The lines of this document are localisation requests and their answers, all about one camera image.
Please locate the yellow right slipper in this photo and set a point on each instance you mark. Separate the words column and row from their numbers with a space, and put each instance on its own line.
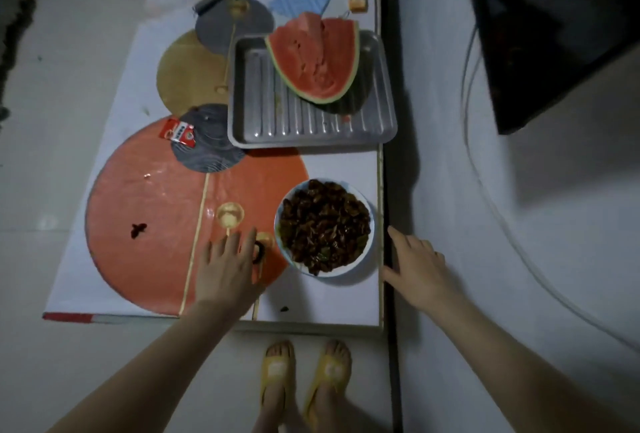
column 327, row 372

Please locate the person's left hand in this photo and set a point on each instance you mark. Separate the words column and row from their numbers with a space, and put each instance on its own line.
column 227, row 280

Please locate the red cigarette pack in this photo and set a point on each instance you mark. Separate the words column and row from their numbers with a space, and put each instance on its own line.
column 178, row 132

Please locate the watermelon piece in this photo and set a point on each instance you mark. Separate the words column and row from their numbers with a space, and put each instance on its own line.
column 315, row 58

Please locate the person's left forearm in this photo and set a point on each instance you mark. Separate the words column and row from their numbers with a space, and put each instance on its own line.
column 150, row 377

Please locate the person's right foot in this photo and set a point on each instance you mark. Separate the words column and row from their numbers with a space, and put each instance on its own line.
column 325, row 407

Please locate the low table with patterned top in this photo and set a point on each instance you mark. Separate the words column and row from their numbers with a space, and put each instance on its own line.
column 150, row 208

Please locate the white bowl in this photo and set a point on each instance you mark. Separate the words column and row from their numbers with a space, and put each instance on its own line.
column 350, row 268

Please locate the person's foot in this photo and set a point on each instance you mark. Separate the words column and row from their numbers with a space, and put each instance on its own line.
column 272, row 405
column 325, row 407

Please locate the person's right forearm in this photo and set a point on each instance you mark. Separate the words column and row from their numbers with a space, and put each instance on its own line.
column 510, row 372

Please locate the metal baking tray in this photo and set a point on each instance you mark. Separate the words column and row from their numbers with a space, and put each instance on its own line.
column 280, row 118

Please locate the black television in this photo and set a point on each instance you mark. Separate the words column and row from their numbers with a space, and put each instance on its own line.
column 545, row 23

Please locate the dark food scrap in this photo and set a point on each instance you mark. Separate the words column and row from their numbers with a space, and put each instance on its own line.
column 138, row 230

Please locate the dark cooked food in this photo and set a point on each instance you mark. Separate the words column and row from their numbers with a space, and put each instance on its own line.
column 325, row 225

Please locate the person's left foot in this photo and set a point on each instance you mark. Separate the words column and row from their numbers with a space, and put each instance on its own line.
column 272, row 405

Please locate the person's left little finger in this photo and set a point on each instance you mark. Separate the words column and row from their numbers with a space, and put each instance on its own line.
column 206, row 254

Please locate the person's right hand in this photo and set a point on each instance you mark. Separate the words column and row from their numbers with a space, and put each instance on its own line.
column 420, row 273

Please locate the person's left middle finger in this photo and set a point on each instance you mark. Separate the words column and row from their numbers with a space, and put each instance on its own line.
column 233, row 247

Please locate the yellow left slipper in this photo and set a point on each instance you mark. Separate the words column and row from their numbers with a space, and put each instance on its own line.
column 276, row 370

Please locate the person's right thumb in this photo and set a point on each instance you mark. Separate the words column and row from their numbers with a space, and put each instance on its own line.
column 390, row 275

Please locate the yellow slipper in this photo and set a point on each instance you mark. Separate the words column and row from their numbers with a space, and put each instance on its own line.
column 327, row 372
column 276, row 370

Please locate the dark rug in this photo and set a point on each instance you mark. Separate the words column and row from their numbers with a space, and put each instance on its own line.
column 17, row 13

